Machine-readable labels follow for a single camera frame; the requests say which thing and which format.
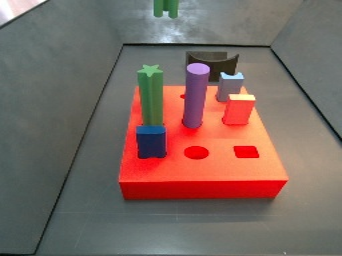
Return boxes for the black curved fixture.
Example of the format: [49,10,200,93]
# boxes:
[186,51,239,82]

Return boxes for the dark blue peg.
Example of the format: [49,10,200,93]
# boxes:
[136,126,167,159]

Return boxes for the purple cylinder peg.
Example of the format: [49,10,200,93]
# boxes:
[183,63,210,128]

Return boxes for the green three prong object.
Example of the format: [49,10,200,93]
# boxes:
[153,0,179,19]

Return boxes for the red peg board base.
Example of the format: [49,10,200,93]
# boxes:
[119,86,288,199]

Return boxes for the light blue grey peg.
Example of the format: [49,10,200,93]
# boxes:
[216,72,244,102]

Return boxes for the green star peg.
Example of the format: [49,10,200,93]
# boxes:
[137,64,163,125]

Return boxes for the red rectangular peg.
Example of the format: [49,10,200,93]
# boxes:
[222,94,256,125]

